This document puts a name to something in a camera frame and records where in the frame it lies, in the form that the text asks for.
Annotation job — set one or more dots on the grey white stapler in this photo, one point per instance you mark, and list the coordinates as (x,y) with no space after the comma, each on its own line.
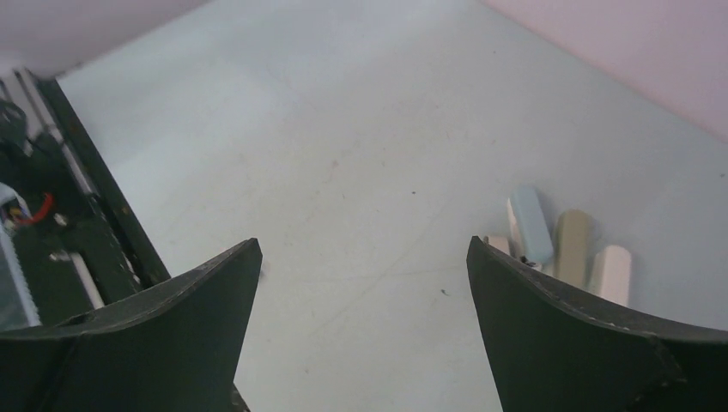
(572,236)

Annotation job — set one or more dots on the beige brown mini stapler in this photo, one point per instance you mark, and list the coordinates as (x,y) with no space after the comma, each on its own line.
(500,243)

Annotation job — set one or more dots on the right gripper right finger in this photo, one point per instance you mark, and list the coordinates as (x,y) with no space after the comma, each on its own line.
(555,347)

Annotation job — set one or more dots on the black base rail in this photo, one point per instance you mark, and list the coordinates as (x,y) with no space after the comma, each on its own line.
(70,242)

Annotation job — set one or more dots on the light blue stapler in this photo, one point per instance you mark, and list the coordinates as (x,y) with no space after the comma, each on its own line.
(530,234)

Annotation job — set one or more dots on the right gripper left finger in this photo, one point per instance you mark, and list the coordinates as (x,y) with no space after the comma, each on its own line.
(172,347)

